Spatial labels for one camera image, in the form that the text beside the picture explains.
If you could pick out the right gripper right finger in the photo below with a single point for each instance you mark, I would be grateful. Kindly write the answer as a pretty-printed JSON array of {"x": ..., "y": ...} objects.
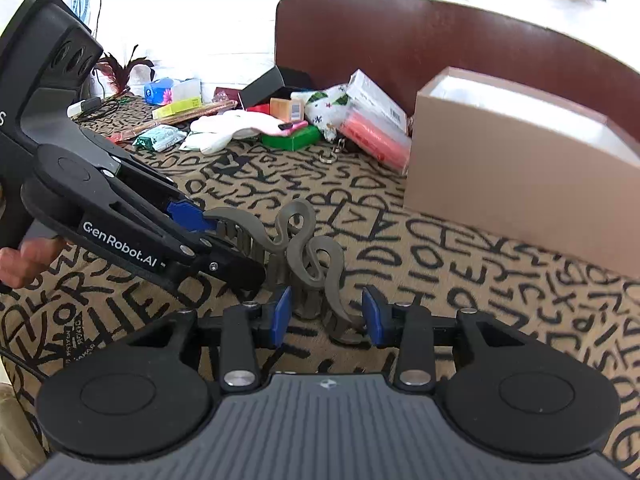
[{"x": 408, "y": 328}]

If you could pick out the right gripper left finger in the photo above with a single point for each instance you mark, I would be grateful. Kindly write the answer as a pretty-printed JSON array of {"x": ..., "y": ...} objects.
[{"x": 247, "y": 327}]

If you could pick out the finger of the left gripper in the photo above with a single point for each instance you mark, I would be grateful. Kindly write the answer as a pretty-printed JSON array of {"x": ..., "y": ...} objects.
[{"x": 190, "y": 216}]

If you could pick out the grey wavy hair claw clip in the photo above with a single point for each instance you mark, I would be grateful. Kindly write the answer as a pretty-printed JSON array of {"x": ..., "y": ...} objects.
[{"x": 311, "y": 264}]

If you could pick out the person's left hand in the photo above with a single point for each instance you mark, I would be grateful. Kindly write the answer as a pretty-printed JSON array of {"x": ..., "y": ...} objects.
[{"x": 20, "y": 267}]

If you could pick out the white cloth item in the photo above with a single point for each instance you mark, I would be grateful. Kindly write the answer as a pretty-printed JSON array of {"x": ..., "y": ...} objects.
[{"x": 211, "y": 134}]

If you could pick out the blue tissue pack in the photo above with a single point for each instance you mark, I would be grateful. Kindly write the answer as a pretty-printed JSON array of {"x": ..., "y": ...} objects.
[{"x": 166, "y": 90}]

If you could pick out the green rectangular box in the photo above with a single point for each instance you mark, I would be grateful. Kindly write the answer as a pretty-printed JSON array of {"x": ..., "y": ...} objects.
[{"x": 299, "y": 139}]

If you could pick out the black small box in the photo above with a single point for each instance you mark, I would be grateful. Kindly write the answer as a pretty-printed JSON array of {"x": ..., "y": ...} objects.
[{"x": 278, "y": 82}]

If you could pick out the white floral pouch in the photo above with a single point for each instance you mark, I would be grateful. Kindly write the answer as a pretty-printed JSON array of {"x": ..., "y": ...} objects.
[{"x": 325, "y": 109}]

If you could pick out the pink plastic package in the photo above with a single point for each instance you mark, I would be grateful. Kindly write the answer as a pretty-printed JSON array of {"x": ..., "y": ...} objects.
[{"x": 378, "y": 137}]

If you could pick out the pink cardboard storage box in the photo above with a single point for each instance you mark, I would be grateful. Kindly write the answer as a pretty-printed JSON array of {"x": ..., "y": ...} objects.
[{"x": 520, "y": 162}]

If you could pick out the dark brown wooden headboard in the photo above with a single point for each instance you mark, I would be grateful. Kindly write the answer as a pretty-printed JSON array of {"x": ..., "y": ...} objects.
[{"x": 402, "y": 44}]

